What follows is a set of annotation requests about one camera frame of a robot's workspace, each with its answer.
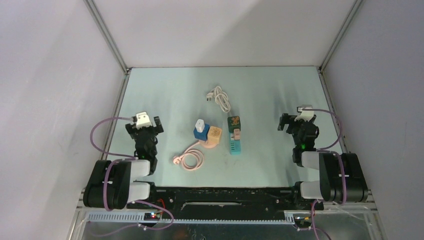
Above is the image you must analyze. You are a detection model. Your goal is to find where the white usb charger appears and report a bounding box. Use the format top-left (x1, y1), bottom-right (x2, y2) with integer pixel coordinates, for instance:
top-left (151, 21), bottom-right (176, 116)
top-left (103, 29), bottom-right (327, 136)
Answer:
top-left (195, 119), bottom-right (206, 133)

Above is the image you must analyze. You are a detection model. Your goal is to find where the blue cube socket adapter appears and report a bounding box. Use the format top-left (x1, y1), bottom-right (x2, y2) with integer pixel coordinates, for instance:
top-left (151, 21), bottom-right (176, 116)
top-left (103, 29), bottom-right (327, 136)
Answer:
top-left (193, 124), bottom-right (210, 142)

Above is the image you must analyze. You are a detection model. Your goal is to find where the small pink plug adapter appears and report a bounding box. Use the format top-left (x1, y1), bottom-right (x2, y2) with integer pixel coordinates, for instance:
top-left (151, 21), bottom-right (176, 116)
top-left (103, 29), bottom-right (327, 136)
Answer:
top-left (233, 128), bottom-right (241, 141)

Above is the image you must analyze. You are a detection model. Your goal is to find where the yellow cube socket adapter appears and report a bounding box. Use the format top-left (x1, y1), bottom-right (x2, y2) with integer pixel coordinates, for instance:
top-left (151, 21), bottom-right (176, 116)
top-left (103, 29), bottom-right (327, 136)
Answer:
top-left (207, 126), bottom-right (222, 145)

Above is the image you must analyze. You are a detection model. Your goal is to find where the dark green cube socket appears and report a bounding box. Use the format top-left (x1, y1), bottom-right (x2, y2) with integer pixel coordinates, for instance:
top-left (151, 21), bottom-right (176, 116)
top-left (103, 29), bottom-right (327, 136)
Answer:
top-left (227, 115), bottom-right (241, 133)

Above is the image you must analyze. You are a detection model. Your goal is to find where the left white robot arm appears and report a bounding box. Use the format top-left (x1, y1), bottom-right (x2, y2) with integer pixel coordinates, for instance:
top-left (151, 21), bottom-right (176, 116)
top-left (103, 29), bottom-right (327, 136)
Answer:
top-left (82, 111), bottom-right (164, 211)

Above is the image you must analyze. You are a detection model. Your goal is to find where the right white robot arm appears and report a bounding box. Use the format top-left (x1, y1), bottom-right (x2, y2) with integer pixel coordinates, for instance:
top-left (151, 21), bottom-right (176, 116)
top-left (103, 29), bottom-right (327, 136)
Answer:
top-left (278, 113), bottom-right (369, 209)

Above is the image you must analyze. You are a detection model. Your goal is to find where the pink round power strip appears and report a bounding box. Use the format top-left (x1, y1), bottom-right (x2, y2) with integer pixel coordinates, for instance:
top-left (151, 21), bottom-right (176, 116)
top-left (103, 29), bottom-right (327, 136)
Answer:
top-left (198, 140), bottom-right (219, 149)

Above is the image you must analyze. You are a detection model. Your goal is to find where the teal power strip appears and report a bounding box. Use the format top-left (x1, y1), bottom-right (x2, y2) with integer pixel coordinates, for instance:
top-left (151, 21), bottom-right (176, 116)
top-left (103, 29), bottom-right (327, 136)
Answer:
top-left (229, 133), bottom-right (242, 155)

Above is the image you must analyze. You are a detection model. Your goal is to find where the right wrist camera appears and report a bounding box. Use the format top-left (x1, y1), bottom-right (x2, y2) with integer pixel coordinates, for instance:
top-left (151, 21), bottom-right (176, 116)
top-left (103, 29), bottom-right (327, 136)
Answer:
top-left (294, 105), bottom-right (315, 122)

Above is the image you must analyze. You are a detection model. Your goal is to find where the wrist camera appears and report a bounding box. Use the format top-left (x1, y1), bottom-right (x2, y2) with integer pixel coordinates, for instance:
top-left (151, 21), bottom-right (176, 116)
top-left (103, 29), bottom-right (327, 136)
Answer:
top-left (132, 111), bottom-right (153, 129)
top-left (294, 105), bottom-right (315, 122)

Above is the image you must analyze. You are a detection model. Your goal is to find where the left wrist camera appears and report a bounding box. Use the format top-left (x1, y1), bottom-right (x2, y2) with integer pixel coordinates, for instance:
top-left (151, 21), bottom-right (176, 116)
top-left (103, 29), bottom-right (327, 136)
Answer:
top-left (132, 111), bottom-right (153, 129)

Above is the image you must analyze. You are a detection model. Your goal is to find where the pink coiled cord with plug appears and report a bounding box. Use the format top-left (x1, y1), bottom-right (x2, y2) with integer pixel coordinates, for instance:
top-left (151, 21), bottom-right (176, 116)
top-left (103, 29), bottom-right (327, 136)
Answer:
top-left (172, 141), bottom-right (206, 172)

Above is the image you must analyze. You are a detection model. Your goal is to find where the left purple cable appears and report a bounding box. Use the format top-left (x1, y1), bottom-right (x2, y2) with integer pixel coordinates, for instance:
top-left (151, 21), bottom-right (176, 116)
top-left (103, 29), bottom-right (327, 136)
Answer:
top-left (89, 116), bottom-right (175, 238)

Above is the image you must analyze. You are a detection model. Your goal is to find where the black front rail frame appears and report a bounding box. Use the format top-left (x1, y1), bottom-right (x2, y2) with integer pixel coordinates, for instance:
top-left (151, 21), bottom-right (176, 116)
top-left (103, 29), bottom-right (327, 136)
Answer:
top-left (146, 186), bottom-right (313, 221)

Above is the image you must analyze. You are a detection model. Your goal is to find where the white coiled power cord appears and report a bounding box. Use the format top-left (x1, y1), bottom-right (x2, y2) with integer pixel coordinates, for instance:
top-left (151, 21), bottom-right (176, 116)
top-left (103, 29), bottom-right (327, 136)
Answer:
top-left (205, 86), bottom-right (232, 114)

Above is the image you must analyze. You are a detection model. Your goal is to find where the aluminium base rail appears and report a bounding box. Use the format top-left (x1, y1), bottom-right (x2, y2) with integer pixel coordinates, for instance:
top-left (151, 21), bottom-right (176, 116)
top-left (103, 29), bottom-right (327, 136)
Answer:
top-left (67, 188), bottom-right (387, 240)

